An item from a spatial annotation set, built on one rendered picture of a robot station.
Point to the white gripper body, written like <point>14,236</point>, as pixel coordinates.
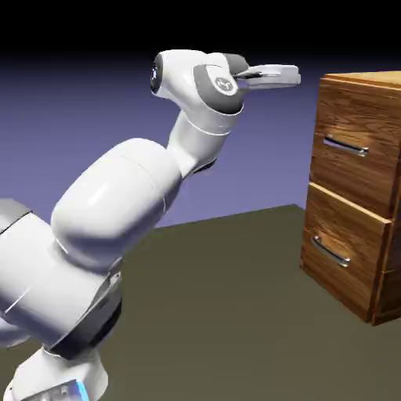
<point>275,76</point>

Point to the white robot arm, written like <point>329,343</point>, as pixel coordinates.
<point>106,203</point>

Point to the large wooden drawer front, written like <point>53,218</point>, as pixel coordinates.
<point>354,125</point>

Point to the wooden cabinet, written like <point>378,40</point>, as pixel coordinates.
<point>354,194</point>

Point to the small wooden drawer front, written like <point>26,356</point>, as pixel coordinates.
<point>338,247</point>

